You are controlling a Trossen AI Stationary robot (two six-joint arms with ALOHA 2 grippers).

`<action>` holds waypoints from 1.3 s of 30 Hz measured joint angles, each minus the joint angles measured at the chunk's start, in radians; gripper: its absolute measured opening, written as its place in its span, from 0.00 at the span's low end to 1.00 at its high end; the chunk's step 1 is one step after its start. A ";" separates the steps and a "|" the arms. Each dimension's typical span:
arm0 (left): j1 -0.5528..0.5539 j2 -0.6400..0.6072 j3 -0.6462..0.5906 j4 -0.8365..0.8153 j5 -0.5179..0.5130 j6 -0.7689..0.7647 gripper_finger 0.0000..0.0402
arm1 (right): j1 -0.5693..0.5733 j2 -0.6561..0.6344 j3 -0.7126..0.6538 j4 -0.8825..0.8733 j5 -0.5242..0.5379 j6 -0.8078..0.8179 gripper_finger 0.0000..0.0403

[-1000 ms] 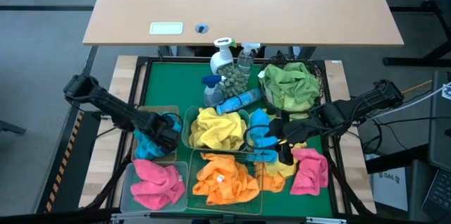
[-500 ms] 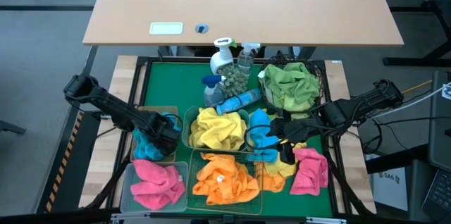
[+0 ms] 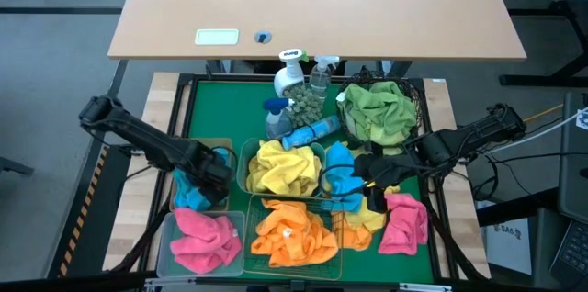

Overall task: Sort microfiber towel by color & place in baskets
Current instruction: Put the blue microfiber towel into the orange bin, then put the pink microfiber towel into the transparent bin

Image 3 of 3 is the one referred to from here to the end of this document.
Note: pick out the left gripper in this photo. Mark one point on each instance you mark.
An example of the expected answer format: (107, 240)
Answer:
(209, 168)

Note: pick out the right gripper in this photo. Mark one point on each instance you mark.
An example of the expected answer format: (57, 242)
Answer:
(383, 170)

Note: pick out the pink microfiber towel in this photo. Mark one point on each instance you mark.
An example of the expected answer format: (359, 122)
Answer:
(206, 260)
(197, 227)
(404, 227)

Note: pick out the orange microfiber towel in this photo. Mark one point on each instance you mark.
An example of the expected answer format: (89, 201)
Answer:
(312, 250)
(353, 240)
(280, 214)

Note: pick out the yellow microfiber towel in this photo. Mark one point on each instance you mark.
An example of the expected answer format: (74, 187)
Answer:
(266, 163)
(367, 223)
(305, 172)

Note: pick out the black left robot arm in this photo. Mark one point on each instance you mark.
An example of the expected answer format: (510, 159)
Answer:
(147, 140)

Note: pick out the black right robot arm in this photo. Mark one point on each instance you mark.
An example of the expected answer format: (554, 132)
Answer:
(473, 138)

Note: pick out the green table mat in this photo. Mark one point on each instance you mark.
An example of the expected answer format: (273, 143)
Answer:
(220, 108)

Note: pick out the clear plastic bin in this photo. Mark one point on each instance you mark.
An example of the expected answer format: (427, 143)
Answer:
(167, 266)

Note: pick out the clear spray bottle blue trigger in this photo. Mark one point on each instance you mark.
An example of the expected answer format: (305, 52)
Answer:
(278, 124)

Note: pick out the blue label bottle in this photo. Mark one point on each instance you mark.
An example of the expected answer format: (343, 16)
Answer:
(312, 132)

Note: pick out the grey-green bumpy sponge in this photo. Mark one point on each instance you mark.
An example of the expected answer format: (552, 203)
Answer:
(305, 106)

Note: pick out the clear spray bottle white trigger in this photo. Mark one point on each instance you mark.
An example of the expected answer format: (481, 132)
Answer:
(320, 81)

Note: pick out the hazard striped floor strip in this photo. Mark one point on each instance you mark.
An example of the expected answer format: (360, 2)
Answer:
(80, 218)

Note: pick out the white cardboard box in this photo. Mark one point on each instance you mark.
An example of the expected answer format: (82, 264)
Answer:
(505, 255)

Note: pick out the grey desk grommet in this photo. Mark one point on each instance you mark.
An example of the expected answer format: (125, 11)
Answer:
(263, 37)

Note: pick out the grey computer case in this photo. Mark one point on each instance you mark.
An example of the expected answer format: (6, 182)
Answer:
(574, 168)

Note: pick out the light wood desk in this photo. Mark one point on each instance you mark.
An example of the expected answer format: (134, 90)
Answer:
(321, 7)

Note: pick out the black keyboard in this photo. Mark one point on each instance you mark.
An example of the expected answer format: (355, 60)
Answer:
(574, 255)

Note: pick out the black chair leg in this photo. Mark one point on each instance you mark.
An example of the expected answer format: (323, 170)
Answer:
(14, 166)

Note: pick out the silver camera mount bar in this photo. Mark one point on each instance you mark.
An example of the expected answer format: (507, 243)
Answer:
(413, 288)

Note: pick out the black table frame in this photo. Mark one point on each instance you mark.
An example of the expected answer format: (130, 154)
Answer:
(229, 77)

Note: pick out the black desk leg frame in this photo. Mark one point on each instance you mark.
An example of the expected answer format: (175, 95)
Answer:
(528, 80)

